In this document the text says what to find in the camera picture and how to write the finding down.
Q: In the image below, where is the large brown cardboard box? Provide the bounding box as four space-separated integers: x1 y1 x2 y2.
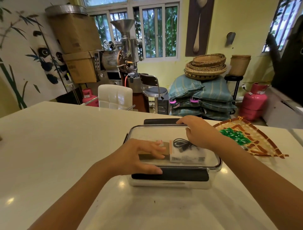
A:
47 13 102 54

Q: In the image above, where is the tall woven basket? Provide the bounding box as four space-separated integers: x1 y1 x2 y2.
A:
228 55 252 77

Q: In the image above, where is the pink gas cylinder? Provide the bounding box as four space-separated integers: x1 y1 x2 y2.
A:
81 88 99 107
239 82 269 121

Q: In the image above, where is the person's left hand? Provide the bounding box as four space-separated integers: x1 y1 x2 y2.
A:
108 138 167 177

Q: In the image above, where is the brown wooden stand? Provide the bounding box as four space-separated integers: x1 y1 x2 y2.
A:
132 92 150 113

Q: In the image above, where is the chrome bar stool black seat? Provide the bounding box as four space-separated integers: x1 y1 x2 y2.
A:
140 73 169 114

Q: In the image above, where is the black usb cable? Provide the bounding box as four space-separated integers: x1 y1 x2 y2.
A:
173 138 199 153

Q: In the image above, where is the steel chaff collector drum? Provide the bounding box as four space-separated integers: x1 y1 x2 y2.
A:
125 72 144 93

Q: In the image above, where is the person's right forearm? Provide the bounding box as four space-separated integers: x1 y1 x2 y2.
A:
213 137 303 230

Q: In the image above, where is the white low cabinet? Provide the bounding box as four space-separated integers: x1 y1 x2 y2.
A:
261 86 303 130

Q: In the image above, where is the stack of shallow woven baskets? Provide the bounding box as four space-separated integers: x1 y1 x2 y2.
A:
184 53 227 81

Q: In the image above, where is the stack of brown cardboard cards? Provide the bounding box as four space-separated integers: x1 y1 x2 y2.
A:
138 142 171 160

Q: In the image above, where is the person's right hand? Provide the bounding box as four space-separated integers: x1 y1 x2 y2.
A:
176 115 224 150

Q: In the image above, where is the round metal pan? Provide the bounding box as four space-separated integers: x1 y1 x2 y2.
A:
44 4 88 16

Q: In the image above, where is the large black coffee roaster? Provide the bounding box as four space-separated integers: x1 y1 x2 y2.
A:
265 14 303 107

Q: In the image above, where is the brown spoon wall picture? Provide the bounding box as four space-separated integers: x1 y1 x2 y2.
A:
185 0 215 57

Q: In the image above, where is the grey wall lamp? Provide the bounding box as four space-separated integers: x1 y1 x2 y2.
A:
225 32 236 47

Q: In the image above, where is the person's left forearm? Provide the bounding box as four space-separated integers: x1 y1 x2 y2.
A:
27 159 123 230

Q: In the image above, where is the dark barred side window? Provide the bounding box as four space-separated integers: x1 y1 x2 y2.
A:
261 0 303 53

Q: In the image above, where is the clear lid with black latches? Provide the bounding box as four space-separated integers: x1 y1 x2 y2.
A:
123 118 223 182

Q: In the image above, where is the pile of green packets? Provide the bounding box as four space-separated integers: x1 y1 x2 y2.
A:
219 127 252 145

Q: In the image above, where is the stack of teal striped sacks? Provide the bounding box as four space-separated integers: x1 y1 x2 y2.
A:
168 75 237 121

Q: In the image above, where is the panda bamboo wall painting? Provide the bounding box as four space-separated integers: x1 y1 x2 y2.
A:
0 2 76 111

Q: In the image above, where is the small steel coffee roaster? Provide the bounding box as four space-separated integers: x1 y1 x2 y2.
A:
93 19 145 87

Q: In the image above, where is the white framed barred window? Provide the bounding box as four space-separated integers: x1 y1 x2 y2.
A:
83 0 181 63

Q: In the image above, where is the clear plastic storage box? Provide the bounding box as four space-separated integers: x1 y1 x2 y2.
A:
128 163 223 190

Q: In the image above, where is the fan-shaped woven bamboo tray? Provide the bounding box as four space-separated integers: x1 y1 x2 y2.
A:
213 116 289 159

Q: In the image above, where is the white boxed power bank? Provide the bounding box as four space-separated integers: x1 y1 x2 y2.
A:
169 140 206 164

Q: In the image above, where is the small brown cardboard box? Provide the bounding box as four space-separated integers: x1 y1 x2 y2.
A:
62 50 99 84

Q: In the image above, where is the white padded chair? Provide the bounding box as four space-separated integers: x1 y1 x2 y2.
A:
97 84 134 111

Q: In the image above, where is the black round stool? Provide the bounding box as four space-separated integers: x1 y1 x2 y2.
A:
223 75 244 101

